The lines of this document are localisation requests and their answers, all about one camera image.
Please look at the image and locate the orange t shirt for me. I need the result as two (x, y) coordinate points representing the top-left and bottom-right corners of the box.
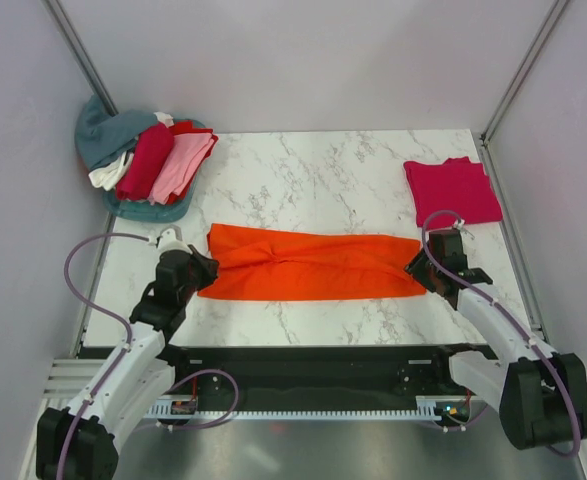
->
(200, 223), (426, 302)

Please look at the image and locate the magenta t shirt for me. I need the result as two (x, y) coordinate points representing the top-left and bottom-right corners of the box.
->
(403, 157), (503, 228)

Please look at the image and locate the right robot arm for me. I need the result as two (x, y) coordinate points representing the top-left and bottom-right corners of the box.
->
(405, 228), (587, 451)

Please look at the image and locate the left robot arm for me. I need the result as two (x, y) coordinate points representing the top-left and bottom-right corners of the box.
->
(35, 246), (219, 479)

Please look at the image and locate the teal laundry basket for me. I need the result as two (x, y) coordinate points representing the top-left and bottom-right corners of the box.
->
(102, 140), (218, 223)

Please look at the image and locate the pink t shirt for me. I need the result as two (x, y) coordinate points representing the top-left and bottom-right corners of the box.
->
(149, 133), (217, 205)

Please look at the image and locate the crimson t shirt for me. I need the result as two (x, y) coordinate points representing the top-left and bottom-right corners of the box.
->
(116, 123), (174, 201)

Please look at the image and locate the grey-teal t shirt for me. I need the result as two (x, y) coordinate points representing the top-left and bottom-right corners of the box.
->
(74, 95), (158, 172)

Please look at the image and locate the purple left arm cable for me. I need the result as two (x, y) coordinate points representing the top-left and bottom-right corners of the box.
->
(55, 232), (239, 480)

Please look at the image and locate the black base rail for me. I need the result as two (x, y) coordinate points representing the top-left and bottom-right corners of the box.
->
(166, 343), (496, 411)

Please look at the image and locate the white slotted cable duct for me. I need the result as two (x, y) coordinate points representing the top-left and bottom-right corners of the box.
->
(143, 396), (441, 421)

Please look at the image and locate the right aluminium frame post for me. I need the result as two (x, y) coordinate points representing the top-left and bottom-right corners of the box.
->
(474, 0), (572, 148)

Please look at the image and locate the aluminium frame post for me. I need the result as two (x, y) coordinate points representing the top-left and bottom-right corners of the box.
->
(42, 0), (118, 115)
(474, 0), (572, 148)

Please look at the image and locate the left aluminium frame post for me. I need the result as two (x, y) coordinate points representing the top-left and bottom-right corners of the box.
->
(42, 0), (118, 115)

